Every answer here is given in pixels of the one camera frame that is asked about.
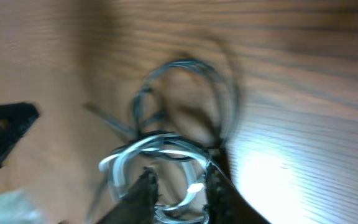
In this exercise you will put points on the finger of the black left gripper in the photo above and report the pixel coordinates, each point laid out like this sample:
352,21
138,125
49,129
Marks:
15,120

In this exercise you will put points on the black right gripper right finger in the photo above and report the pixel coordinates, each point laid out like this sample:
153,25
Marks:
225,205

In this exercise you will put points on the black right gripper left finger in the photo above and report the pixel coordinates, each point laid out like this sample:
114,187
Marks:
138,205

